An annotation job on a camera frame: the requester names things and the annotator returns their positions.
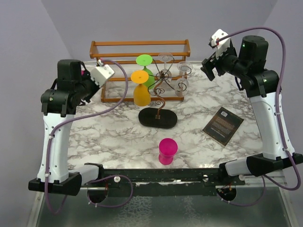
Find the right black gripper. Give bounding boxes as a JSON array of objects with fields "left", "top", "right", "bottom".
[{"left": 201, "top": 43, "right": 248, "bottom": 80}]

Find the frosted clear wine glass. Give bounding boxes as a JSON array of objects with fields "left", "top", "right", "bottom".
[{"left": 174, "top": 61, "right": 193, "bottom": 97}]

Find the orange plastic wine glass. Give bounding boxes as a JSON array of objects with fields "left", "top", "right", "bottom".
[{"left": 131, "top": 70, "right": 151, "bottom": 106}]

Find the green plastic wine glass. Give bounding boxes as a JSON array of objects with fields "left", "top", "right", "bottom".
[{"left": 136, "top": 54, "right": 155, "bottom": 88}]

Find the metal wine glass rack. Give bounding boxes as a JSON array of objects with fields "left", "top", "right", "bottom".
[{"left": 138, "top": 59, "right": 182, "bottom": 129}]

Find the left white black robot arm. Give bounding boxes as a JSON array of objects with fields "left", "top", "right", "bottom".
[{"left": 28, "top": 59, "right": 105, "bottom": 196}]

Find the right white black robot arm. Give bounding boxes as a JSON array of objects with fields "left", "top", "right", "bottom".
[{"left": 201, "top": 32, "right": 303, "bottom": 185}]

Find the orange wooden dish rack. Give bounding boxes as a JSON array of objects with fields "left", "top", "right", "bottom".
[{"left": 89, "top": 39, "right": 191, "bottom": 103}]

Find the dark book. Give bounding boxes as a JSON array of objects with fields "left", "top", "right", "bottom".
[{"left": 203, "top": 107, "right": 244, "bottom": 146}]

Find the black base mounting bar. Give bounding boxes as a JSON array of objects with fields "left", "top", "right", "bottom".
[{"left": 81, "top": 168, "right": 245, "bottom": 197}]

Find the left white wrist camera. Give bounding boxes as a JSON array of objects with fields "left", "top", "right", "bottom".
[{"left": 90, "top": 60, "right": 115, "bottom": 87}]

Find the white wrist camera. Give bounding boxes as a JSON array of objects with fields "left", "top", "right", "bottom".
[
  {"left": 90, "top": 60, "right": 115, "bottom": 87},
  {"left": 207, "top": 28, "right": 232, "bottom": 57}
]

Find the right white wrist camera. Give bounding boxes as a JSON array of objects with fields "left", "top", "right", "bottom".
[{"left": 207, "top": 28, "right": 232, "bottom": 57}]

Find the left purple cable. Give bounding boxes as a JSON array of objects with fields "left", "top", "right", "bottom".
[{"left": 44, "top": 59, "right": 129, "bottom": 215}]

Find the aluminium rail frame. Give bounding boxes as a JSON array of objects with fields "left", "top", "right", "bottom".
[{"left": 26, "top": 60, "right": 299, "bottom": 227}]

